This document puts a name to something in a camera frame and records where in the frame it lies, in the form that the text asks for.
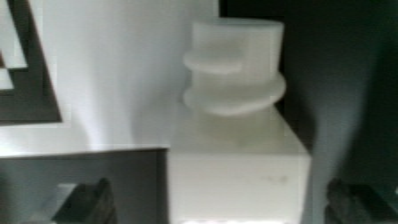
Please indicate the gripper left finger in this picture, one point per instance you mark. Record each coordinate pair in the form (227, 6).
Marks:
(80, 205)

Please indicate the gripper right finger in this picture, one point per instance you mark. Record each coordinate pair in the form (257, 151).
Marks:
(362, 203)

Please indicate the white table leg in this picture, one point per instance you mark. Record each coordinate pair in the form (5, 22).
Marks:
(238, 161)

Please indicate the white square tabletop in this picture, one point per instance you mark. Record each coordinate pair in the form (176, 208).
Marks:
(92, 73)

